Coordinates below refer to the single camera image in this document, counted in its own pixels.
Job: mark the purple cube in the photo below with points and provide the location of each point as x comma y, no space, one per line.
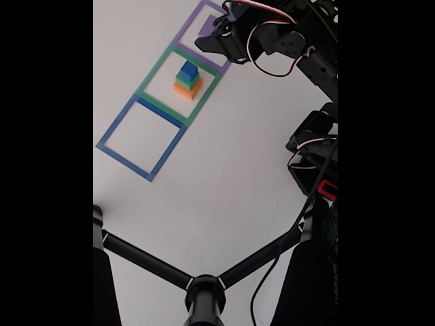
205,29

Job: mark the small blue cube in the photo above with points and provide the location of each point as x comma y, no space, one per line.
188,69

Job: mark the green cube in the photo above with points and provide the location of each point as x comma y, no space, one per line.
185,81

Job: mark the orange cube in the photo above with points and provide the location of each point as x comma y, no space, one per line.
187,91

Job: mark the purple tape square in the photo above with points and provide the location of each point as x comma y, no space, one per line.
185,30

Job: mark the green tape square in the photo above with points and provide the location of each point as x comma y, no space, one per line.
153,71

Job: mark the blue tape square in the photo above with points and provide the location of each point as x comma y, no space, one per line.
112,127

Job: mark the red clamp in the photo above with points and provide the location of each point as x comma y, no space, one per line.
328,190

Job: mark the black tripod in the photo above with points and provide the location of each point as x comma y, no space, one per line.
204,299

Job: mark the gripper camera board, blue mount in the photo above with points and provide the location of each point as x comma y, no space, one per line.
234,10

